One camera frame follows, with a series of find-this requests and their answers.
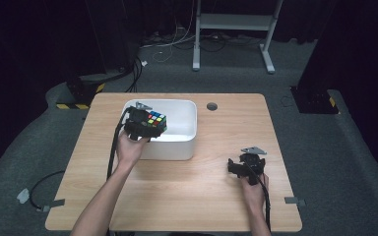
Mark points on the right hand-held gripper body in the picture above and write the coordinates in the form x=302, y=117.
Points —
x=253, y=164

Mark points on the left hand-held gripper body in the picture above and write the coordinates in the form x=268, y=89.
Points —
x=137, y=123

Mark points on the multicoloured puzzle cube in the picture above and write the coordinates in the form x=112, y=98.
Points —
x=157, y=119

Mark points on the white plastic bin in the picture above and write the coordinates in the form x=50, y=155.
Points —
x=177, y=131

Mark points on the person's left hand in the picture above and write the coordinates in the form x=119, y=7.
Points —
x=129, y=150

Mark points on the person's right hand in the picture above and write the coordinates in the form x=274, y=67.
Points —
x=253, y=196

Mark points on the grey tape strip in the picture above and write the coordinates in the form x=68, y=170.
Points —
x=54, y=204
x=294, y=200

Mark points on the black striped stand base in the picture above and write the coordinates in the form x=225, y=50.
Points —
x=80, y=91
x=315, y=101

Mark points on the white metal stand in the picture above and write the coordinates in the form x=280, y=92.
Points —
x=232, y=22

